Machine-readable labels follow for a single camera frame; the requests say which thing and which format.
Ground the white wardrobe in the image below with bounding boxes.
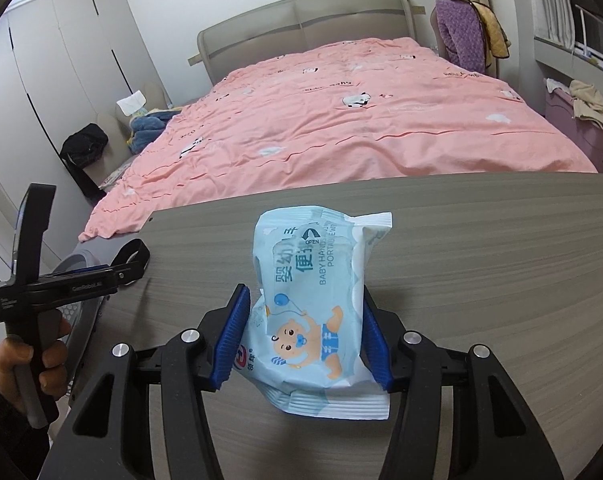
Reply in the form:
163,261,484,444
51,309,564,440
0,0,172,286

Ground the white paper sheet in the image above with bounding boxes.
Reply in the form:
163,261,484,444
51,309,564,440
116,90,147,116

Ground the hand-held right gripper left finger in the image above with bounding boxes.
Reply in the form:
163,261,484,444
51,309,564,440
67,283,252,480

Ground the bed with pink cover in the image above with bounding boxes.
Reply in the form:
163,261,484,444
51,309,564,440
78,36,598,243

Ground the beige crumpled cloth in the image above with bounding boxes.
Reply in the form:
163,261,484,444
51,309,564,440
569,80,603,131

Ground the person's left hand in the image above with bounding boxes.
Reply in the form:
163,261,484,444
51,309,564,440
0,317,73,401

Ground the grey bed headboard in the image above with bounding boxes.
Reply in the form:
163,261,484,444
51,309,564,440
187,0,426,83

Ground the pink storage box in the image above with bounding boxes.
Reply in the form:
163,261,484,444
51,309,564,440
544,77,603,176

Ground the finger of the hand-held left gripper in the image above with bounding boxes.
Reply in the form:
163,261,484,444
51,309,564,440
101,261,148,289
108,240,151,268

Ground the black bag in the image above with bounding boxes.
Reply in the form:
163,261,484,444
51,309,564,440
60,122,109,168

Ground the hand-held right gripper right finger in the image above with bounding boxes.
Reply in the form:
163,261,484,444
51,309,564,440
360,282,565,480

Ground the grey mesh trash bin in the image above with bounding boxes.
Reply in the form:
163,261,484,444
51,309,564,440
51,252,109,411

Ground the person's left forearm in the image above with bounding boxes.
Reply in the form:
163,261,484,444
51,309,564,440
0,365,49,480

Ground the purple fuzzy blanket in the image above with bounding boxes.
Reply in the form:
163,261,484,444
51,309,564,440
434,0,487,76

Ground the beige chair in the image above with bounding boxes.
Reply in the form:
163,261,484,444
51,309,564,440
97,82,172,171

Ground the light blue wet wipes packet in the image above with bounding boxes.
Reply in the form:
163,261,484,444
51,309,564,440
241,208,393,420

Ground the blue cloth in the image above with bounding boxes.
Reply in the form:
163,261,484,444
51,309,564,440
127,110,184,153

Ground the white metal rail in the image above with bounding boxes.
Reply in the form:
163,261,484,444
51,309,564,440
574,4,603,61

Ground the grey window ledge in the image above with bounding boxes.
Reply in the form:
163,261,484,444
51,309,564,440
534,35,603,106

